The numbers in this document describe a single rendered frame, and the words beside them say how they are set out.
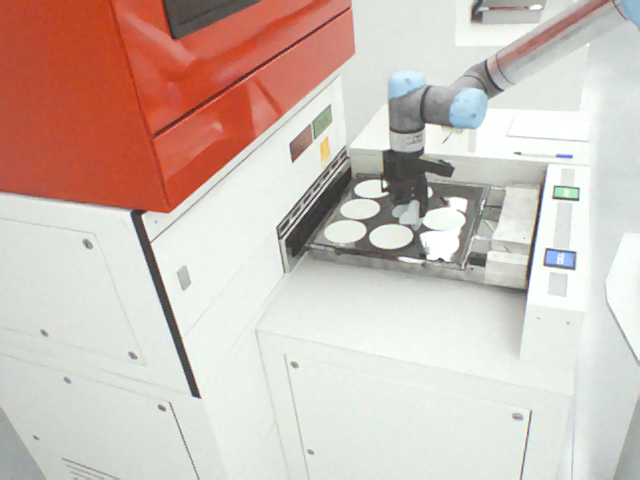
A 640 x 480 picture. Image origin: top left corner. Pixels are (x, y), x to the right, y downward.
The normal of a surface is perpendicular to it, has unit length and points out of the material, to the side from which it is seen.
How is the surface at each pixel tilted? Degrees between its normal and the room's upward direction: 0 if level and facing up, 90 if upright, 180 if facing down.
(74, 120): 90
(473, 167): 90
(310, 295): 0
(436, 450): 90
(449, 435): 90
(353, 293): 0
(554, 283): 0
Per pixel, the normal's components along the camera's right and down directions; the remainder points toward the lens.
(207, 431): -0.37, 0.54
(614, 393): -0.10, -0.83
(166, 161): 0.92, 0.13
